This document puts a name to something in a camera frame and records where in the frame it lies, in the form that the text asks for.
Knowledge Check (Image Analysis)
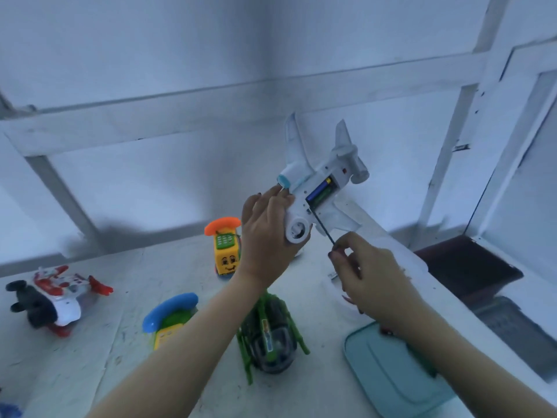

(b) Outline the dark brown storage box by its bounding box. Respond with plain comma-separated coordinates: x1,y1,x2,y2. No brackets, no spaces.
416,236,525,303

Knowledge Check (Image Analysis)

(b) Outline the yellow orange toy car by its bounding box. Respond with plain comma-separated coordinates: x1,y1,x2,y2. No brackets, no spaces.
204,215,244,278

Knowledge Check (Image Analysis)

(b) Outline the red screwdriver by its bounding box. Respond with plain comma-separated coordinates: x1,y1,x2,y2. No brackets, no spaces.
308,204,360,307

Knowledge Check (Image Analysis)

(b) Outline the person's left forearm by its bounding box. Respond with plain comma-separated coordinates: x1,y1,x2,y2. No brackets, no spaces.
87,274,266,418

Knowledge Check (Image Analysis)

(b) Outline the person's right forearm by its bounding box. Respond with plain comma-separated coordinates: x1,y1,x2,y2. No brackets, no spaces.
387,311,557,418

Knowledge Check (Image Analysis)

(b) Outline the person's right hand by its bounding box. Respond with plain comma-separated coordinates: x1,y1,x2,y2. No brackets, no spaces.
328,231,429,338

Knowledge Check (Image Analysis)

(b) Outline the white toy airplane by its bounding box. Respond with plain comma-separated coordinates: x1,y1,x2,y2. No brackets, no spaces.
276,113,371,251

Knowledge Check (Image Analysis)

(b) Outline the red white toy vehicle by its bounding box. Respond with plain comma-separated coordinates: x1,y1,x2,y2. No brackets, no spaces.
5,264,115,338

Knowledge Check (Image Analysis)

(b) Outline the dark green toy helicopter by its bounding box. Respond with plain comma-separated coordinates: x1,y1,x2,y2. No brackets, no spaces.
237,291,312,385

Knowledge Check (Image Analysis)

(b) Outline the teal container lid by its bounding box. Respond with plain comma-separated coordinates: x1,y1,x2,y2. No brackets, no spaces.
343,321,459,418

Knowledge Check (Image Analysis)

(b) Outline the person's left hand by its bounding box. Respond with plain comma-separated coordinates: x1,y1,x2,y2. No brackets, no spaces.
237,185,311,290

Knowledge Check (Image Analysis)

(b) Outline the grey storage box lid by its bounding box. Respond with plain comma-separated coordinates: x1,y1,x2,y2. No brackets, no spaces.
474,295,557,384

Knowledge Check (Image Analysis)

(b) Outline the green orange toy car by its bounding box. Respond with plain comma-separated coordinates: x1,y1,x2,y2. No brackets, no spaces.
142,292,200,351

